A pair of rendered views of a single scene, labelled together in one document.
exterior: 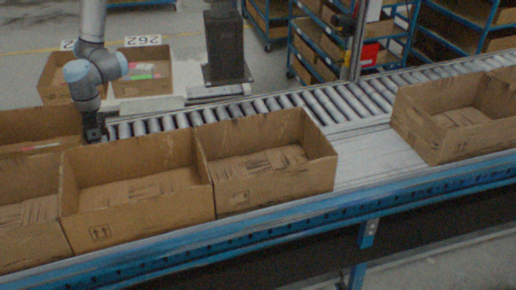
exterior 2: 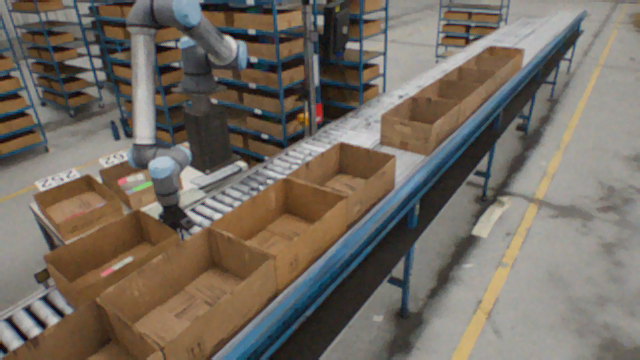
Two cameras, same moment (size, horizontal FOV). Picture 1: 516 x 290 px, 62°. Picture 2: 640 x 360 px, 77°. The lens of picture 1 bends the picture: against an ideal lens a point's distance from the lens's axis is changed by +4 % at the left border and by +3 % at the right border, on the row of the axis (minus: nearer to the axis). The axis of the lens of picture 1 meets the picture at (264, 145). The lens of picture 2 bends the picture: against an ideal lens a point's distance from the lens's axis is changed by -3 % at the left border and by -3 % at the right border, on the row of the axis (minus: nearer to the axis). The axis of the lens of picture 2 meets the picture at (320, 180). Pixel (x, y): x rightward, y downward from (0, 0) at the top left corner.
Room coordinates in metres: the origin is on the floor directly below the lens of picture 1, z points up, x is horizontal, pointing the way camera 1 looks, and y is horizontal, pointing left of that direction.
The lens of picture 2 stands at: (-0.16, 0.94, 1.84)
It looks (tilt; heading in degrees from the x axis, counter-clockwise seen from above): 29 degrees down; 326
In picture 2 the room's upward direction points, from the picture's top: 2 degrees counter-clockwise
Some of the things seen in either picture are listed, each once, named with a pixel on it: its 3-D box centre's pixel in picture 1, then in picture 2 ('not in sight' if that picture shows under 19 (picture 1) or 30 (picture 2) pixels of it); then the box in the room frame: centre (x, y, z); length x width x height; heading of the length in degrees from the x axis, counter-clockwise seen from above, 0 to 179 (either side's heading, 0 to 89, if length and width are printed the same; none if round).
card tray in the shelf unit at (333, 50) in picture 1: (352, 47); (277, 120); (2.70, -0.61, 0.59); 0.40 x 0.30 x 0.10; 16
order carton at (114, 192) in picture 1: (140, 186); (282, 230); (0.92, 0.38, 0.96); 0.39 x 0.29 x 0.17; 109
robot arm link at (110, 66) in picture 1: (108, 67); (173, 160); (1.40, 0.58, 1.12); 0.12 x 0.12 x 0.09; 47
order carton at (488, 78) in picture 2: not in sight; (468, 86); (1.54, -1.49, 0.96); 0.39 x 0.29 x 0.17; 108
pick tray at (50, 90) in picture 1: (77, 74); (78, 204); (1.91, 0.95, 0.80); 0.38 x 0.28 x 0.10; 11
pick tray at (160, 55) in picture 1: (143, 69); (140, 179); (1.97, 0.63, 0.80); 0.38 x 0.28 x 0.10; 11
